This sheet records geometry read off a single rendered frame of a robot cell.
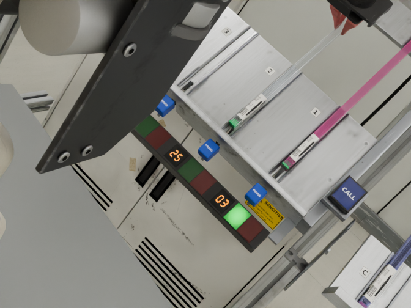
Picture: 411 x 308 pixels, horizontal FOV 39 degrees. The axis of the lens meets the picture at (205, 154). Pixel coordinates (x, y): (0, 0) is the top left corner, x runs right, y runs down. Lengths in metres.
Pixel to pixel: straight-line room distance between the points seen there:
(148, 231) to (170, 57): 1.12
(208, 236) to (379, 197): 1.69
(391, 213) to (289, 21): 1.07
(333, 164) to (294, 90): 0.15
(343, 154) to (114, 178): 0.69
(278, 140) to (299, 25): 2.00
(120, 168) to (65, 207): 0.67
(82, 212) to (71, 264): 0.10
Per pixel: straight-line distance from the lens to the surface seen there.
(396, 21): 1.18
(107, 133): 0.42
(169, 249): 1.48
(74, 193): 0.87
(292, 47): 2.99
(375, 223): 3.02
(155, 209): 1.47
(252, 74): 1.05
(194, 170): 0.98
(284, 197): 0.95
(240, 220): 0.96
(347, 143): 1.03
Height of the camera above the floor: 1.12
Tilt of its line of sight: 26 degrees down
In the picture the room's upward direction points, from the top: 38 degrees clockwise
